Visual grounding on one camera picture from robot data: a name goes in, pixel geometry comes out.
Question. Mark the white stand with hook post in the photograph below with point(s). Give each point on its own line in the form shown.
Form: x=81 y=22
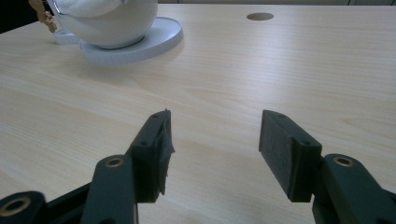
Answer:
x=155 y=40

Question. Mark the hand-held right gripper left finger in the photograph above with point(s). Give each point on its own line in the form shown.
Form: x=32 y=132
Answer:
x=152 y=155

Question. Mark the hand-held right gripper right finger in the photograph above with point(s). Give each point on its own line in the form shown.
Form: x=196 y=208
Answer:
x=286 y=155

